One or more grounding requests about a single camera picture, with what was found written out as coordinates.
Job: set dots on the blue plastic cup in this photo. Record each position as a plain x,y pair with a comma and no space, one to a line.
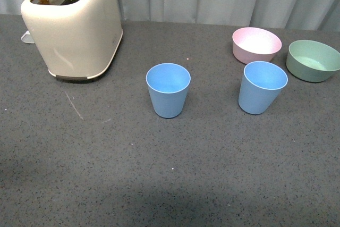
168,85
261,83

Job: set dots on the pink plastic bowl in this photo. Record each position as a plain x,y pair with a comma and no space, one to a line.
251,44

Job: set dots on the cream white toaster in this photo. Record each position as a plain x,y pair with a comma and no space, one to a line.
78,39

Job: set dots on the green plastic bowl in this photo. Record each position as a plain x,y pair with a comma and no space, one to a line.
312,61

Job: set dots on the white toaster lever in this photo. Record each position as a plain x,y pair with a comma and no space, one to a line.
27,38

